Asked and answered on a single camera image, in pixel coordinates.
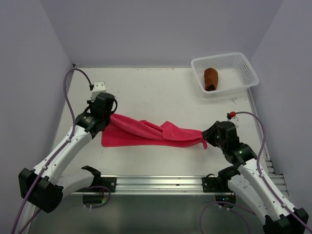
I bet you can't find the pink towel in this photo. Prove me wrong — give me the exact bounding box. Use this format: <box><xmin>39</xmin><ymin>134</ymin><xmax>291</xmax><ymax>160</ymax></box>
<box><xmin>101</xmin><ymin>114</ymin><xmax>208</xmax><ymax>149</ymax></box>

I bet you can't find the brown towel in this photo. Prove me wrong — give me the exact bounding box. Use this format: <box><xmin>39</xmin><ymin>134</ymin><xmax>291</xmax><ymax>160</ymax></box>
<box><xmin>204</xmin><ymin>68</ymin><xmax>218</xmax><ymax>91</ymax></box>

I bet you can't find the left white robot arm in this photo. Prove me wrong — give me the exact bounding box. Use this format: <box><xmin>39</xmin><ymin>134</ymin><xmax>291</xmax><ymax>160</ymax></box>
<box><xmin>18</xmin><ymin>93</ymin><xmax>117</xmax><ymax>213</ymax></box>

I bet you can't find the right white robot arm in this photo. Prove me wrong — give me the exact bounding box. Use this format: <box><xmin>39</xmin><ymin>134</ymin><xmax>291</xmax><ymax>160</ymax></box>
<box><xmin>202</xmin><ymin>121</ymin><xmax>309</xmax><ymax>234</ymax></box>

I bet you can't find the white plastic basket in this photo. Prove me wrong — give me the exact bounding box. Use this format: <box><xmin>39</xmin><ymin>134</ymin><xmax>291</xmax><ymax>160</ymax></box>
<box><xmin>191</xmin><ymin>52</ymin><xmax>259</xmax><ymax>98</ymax></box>

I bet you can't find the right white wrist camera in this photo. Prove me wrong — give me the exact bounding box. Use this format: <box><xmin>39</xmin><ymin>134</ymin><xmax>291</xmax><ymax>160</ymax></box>
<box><xmin>228</xmin><ymin>117</ymin><xmax>239</xmax><ymax>128</ymax></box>

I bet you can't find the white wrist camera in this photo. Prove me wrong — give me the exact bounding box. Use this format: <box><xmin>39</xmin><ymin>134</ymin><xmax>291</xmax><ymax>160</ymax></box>
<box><xmin>91</xmin><ymin>81</ymin><xmax>106</xmax><ymax>102</ymax></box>
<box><xmin>228</xmin><ymin>117</ymin><xmax>239</xmax><ymax>128</ymax></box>

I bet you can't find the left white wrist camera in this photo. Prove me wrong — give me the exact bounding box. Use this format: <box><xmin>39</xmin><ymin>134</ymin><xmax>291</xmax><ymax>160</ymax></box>
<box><xmin>91</xmin><ymin>81</ymin><xmax>106</xmax><ymax>102</ymax></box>

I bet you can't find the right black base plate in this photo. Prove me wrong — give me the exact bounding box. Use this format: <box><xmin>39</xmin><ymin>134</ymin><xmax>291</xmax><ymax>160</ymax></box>
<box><xmin>201</xmin><ymin>176</ymin><xmax>232</xmax><ymax>193</ymax></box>

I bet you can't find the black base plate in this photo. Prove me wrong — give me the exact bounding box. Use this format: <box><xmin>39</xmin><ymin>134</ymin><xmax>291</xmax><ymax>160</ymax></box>
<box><xmin>201</xmin><ymin>176</ymin><xmax>232</xmax><ymax>193</ymax></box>
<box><xmin>92</xmin><ymin>176</ymin><xmax>117</xmax><ymax>193</ymax></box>

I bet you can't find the aluminium mounting rail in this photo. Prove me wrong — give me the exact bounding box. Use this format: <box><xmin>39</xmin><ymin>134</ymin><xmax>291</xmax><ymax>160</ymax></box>
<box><xmin>70</xmin><ymin>173</ymin><xmax>290</xmax><ymax>195</ymax></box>

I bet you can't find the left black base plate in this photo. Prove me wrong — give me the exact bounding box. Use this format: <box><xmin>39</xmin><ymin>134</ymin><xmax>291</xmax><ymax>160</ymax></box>
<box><xmin>92</xmin><ymin>176</ymin><xmax>117</xmax><ymax>193</ymax></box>

